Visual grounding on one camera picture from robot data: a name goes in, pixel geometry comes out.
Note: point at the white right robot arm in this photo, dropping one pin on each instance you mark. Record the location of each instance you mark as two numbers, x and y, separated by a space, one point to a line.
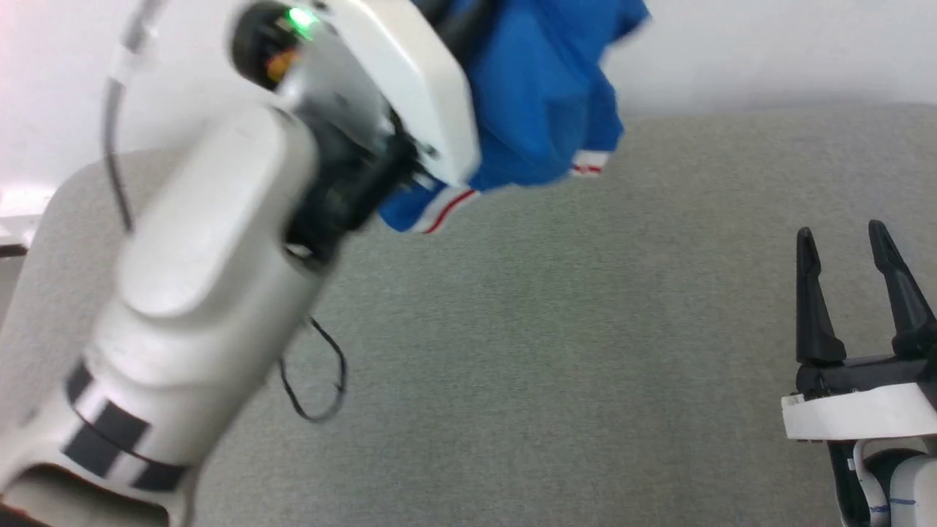
908 490

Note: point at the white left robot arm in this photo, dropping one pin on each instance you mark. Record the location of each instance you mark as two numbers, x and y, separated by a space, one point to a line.
198 293

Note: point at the blue white basketball jersey shirt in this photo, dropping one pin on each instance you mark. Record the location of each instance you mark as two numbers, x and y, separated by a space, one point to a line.
542 88

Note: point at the grey fabric sofa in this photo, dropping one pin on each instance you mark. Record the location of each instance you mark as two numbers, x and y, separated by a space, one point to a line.
549 329

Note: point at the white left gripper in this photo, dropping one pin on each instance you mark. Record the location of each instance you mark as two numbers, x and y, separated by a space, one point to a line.
395 80

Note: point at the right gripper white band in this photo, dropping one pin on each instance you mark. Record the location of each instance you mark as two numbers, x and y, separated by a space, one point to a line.
856 410

